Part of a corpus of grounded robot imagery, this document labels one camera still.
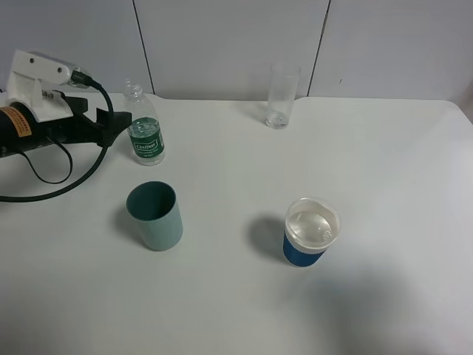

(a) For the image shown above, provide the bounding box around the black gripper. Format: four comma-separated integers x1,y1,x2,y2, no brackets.
35,94,132,145

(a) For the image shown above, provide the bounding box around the black camera cable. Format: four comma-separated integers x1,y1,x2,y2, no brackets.
0,70,115,203

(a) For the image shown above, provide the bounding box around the tall clear drinking glass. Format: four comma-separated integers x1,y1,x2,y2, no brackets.
266,63,301,129

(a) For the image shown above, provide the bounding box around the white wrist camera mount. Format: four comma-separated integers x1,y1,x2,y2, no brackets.
7,50,80,123

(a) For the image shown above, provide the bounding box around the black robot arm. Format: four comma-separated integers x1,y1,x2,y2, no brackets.
1,95,132,157

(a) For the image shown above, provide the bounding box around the clear bottle with green label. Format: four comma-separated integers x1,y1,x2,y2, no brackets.
123,79,166,166

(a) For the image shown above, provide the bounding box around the white cup with blue sleeve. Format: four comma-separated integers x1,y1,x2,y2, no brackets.
282,197,341,267

